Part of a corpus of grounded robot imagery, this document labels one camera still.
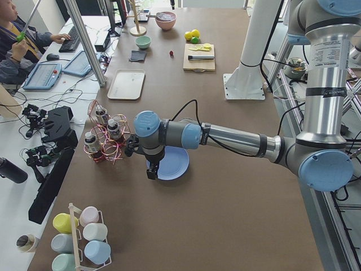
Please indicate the grey cup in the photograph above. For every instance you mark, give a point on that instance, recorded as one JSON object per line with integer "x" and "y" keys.
{"x": 62, "y": 243}

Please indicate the middle white-label drink bottle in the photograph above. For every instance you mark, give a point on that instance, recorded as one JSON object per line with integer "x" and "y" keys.
{"x": 114, "y": 131}

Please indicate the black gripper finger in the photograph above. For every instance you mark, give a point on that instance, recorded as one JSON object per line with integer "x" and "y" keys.
{"x": 152, "y": 174}

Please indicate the grey folded cloth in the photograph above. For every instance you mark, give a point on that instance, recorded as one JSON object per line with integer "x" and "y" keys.
{"x": 137, "y": 56}

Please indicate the blue round plate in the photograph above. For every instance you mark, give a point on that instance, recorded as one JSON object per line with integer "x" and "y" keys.
{"x": 174, "y": 164}

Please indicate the black computer mouse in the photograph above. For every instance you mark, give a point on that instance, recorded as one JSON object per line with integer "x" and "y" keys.
{"x": 52, "y": 57}

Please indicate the pink bowl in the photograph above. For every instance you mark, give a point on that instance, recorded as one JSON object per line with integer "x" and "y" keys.
{"x": 165, "y": 20}

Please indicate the bowl on side shelf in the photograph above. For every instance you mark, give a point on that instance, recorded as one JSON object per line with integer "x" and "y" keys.
{"x": 295, "y": 68}

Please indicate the tape roll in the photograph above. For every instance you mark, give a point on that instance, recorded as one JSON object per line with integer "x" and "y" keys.
{"x": 27, "y": 243}

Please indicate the blue teach pendant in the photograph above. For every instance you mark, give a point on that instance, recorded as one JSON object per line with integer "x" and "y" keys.
{"x": 78, "y": 66}
{"x": 43, "y": 76}

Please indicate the bamboo cutting board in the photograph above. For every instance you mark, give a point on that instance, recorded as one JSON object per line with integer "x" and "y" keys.
{"x": 198, "y": 65}

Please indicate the cream rabbit tray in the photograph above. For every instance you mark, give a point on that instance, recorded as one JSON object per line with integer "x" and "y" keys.
{"x": 127, "y": 84}

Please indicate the white wire cup rack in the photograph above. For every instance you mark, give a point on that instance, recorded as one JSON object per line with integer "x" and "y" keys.
{"x": 79, "y": 243}

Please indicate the mint green cup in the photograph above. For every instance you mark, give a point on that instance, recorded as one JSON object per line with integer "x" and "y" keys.
{"x": 64, "y": 262}

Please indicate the whole yellow lemon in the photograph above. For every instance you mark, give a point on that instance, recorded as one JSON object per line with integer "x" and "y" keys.
{"x": 188, "y": 36}
{"x": 195, "y": 33}

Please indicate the green lime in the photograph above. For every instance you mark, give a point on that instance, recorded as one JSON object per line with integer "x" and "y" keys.
{"x": 194, "y": 40}

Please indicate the front white-label drink bottle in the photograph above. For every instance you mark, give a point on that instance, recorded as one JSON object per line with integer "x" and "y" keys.
{"x": 92, "y": 146}

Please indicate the black keyboard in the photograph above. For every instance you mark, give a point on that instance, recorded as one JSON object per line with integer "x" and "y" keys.
{"x": 70, "y": 45}

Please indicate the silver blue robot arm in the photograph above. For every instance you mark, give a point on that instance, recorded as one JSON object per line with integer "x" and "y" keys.
{"x": 317, "y": 155}

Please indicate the black water bottle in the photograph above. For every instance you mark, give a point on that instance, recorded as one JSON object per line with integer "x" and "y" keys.
{"x": 12, "y": 172}

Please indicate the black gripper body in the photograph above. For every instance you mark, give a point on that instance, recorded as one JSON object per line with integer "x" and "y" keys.
{"x": 154, "y": 160}

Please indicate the seated person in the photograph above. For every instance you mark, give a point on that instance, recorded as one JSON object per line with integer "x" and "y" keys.
{"x": 18, "y": 58}

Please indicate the aluminium frame post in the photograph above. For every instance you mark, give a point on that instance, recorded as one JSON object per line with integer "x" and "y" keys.
{"x": 76, "y": 17}

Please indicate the black gripper stand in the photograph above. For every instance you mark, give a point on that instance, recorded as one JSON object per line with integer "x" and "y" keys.
{"x": 50, "y": 160}

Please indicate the white-label drink bottle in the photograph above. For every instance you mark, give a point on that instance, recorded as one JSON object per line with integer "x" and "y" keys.
{"x": 92, "y": 146}
{"x": 102, "y": 116}
{"x": 114, "y": 131}

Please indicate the wooden stand round base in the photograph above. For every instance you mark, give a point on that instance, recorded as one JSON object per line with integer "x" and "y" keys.
{"x": 137, "y": 30}

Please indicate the pink cup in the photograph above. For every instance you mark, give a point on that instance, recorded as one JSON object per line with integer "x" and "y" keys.
{"x": 89, "y": 215}

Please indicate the yellow cup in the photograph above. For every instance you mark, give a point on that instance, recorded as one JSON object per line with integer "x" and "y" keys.
{"x": 62, "y": 223}

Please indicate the yellow plastic knife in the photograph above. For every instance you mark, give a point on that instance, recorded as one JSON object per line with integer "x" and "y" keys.
{"x": 200, "y": 48}

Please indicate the mint green bowl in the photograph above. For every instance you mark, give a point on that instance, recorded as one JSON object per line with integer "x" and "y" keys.
{"x": 143, "y": 42}

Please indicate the copper wire bottle rack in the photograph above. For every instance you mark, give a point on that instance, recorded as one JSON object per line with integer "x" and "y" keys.
{"x": 111, "y": 150}

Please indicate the white cup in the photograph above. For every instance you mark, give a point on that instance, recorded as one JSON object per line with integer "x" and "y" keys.
{"x": 95, "y": 232}

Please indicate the thick lemon half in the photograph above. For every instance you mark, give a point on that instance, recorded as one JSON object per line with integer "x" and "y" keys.
{"x": 207, "y": 45}

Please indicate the rear white-label drink bottle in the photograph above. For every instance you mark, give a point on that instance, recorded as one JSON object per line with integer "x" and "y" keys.
{"x": 102, "y": 116}

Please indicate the steel rod black tip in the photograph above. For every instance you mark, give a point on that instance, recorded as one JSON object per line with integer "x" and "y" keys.
{"x": 201, "y": 57}

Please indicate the light blue cup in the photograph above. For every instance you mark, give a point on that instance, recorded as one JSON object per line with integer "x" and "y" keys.
{"x": 97, "y": 252}

